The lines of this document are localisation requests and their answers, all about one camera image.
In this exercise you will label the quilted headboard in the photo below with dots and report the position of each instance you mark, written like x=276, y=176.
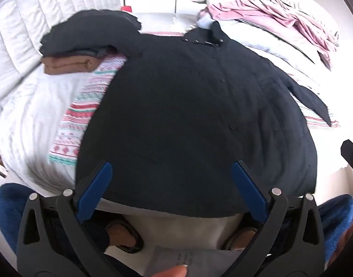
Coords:
x=35, y=20

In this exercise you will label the person's foot in sandal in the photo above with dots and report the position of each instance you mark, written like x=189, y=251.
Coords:
x=241, y=238
x=123, y=235

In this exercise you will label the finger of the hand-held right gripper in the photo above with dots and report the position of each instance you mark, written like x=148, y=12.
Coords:
x=352, y=157

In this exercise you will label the bed with pale sheet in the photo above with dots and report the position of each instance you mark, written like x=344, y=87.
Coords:
x=35, y=115

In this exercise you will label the person's left foot in sandal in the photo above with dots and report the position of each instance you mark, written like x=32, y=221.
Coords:
x=123, y=235

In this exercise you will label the person's left leg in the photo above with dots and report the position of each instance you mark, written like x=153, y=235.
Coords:
x=9, y=207

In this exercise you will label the large black coat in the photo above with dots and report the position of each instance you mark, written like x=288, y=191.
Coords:
x=193, y=115

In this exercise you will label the person's left hand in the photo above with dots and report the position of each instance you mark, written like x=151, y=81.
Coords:
x=173, y=271

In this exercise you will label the pink and grey duvet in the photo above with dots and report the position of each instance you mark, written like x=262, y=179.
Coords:
x=251, y=8

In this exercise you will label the folded brown garment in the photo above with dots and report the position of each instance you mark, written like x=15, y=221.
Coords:
x=66, y=65

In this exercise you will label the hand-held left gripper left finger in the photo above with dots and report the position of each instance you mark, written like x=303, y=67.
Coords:
x=95, y=190

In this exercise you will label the folded black garment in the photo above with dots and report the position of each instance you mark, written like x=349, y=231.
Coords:
x=90, y=31

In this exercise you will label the red green patterned blanket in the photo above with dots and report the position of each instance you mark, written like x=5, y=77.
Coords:
x=78, y=121

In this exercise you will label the small red object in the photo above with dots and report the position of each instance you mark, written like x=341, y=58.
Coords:
x=126, y=8

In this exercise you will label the person's right foot in sandal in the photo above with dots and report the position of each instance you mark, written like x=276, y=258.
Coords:
x=241, y=238

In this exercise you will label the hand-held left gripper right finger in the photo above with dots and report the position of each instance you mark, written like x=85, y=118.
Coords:
x=248, y=190

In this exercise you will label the white paper sheet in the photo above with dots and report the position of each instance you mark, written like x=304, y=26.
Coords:
x=199, y=258

